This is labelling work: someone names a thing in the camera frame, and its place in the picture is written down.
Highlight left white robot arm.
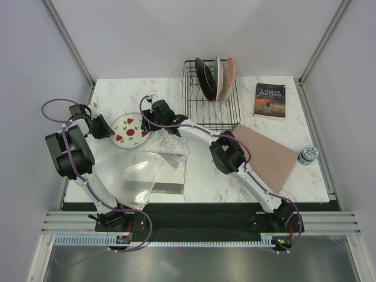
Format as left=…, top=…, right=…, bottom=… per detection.
left=45, top=103, right=129, bottom=232

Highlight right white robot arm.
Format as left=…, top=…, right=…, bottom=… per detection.
left=139, top=95, right=303, bottom=231

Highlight white cable duct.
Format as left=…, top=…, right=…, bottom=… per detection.
left=53, top=234, right=291, bottom=248

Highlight tale of two cities book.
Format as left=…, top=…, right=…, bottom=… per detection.
left=253, top=83, right=286, bottom=120

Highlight red blue flower plate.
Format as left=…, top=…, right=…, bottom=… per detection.
left=214, top=56, right=223, bottom=101

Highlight pink placemat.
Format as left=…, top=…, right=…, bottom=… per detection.
left=232, top=125, right=298, bottom=194

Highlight pink cream leaf plate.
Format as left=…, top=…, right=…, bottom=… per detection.
left=220, top=58, right=237, bottom=101

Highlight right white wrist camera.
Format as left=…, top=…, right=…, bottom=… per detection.
left=146, top=94, right=158, bottom=103

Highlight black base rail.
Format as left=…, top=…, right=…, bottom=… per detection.
left=108, top=203, right=304, bottom=242

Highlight blue white small jar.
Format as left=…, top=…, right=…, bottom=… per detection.
left=297, top=145, right=319, bottom=166

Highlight black wire dish rack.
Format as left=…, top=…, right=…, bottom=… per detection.
left=182, top=59, right=241, bottom=132

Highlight white watermelon pattern plate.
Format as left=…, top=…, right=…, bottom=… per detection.
left=110, top=113, right=151, bottom=149

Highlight brown rimmed beige plate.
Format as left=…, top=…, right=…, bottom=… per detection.
left=195, top=57, right=217, bottom=101

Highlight clear plastic bag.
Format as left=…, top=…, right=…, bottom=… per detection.
left=88, top=138, right=187, bottom=210

